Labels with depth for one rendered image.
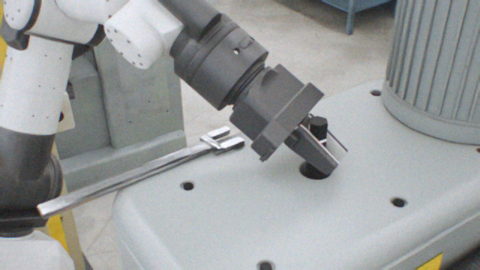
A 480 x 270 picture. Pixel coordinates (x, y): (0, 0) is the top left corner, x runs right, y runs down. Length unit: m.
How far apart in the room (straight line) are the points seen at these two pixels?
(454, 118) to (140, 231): 0.38
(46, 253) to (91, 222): 2.53
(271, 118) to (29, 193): 0.47
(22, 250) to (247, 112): 0.47
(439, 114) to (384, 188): 0.13
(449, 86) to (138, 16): 0.36
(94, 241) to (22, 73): 2.52
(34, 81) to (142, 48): 0.30
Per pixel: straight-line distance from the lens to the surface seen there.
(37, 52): 0.86
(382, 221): 0.58
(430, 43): 0.68
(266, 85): 0.60
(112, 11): 0.70
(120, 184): 0.62
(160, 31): 0.60
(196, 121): 4.23
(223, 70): 0.58
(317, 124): 0.59
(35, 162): 0.90
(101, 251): 3.27
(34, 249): 0.93
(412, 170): 0.66
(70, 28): 0.84
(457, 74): 0.68
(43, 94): 0.87
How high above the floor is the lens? 2.28
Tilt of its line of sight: 35 degrees down
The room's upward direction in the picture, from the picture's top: 1 degrees counter-clockwise
